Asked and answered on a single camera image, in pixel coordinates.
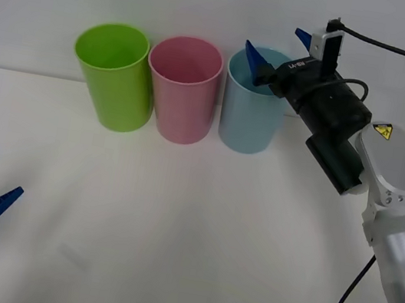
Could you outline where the pale blue plastic bin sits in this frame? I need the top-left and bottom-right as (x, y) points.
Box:
(213, 41), (301, 160)

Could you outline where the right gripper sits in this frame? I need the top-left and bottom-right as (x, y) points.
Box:
(235, 19), (351, 117)

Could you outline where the green plastic bin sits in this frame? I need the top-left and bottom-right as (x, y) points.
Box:
(61, 16), (166, 138)

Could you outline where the pink plastic bin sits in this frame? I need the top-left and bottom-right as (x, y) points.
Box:
(135, 31), (229, 150)

